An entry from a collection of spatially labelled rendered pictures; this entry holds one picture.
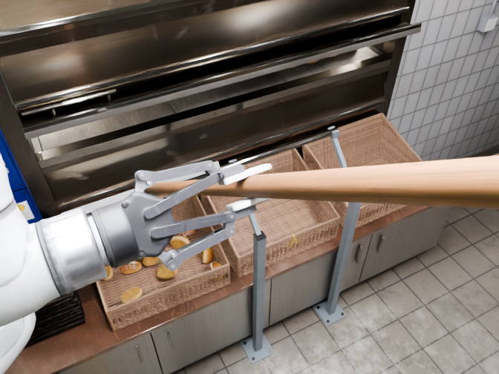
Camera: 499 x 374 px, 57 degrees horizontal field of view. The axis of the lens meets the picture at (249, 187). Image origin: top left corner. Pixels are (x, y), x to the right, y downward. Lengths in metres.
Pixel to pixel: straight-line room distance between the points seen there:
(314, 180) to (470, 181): 0.18
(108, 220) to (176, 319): 1.59
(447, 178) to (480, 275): 2.95
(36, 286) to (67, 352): 1.61
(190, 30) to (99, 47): 0.35
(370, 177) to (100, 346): 1.84
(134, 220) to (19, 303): 0.15
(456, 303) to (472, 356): 0.33
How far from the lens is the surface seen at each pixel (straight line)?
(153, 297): 2.03
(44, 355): 2.18
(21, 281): 0.54
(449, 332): 2.94
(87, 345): 2.13
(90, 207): 1.58
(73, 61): 1.84
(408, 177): 0.33
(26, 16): 1.73
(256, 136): 2.32
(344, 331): 2.77
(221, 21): 1.97
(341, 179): 0.39
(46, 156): 2.04
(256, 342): 2.56
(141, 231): 0.58
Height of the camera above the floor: 2.39
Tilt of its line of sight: 44 degrees down
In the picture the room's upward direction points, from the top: straight up
